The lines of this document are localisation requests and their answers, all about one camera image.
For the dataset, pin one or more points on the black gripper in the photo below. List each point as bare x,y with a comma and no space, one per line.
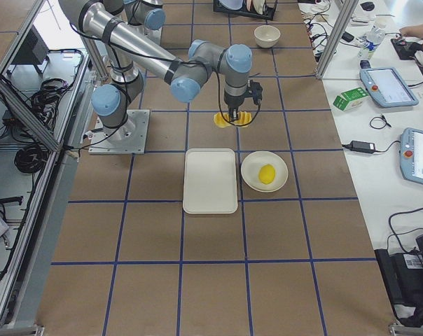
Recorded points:
233,102

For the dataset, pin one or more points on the sliced bread loaf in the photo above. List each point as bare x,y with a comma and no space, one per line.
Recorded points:
221,120

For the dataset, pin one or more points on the blue plate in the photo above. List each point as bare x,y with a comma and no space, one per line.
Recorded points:
233,5

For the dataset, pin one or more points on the cream plate under lemon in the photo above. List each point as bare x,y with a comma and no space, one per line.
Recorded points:
252,164

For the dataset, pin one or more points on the small cream plate in rack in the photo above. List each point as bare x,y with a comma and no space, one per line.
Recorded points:
258,6

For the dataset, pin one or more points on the yellow lemon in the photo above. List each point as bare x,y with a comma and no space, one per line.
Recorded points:
267,174

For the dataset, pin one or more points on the white rectangular tray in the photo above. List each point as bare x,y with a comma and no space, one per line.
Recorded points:
210,184

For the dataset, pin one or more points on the cream bowl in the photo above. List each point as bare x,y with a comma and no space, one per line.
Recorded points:
266,36

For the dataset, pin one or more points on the black dish rack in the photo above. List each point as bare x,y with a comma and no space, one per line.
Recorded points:
268,13

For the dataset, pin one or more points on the green white carton box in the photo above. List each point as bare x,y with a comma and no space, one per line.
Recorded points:
350,99

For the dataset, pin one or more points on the black power adapter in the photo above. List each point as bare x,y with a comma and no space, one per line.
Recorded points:
362,147

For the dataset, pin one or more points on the upper teach pendant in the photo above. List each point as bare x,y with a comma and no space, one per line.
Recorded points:
387,88

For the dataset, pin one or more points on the teach pendant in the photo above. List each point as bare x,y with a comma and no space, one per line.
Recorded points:
411,154
387,88

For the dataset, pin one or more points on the clear water bottle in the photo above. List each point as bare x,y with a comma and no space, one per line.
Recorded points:
369,42

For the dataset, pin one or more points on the lower teach pendant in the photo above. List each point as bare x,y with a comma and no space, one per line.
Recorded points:
411,154

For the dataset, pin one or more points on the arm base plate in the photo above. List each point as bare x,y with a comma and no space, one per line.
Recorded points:
128,139

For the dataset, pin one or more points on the aluminium frame post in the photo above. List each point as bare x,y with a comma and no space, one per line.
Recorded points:
340,25

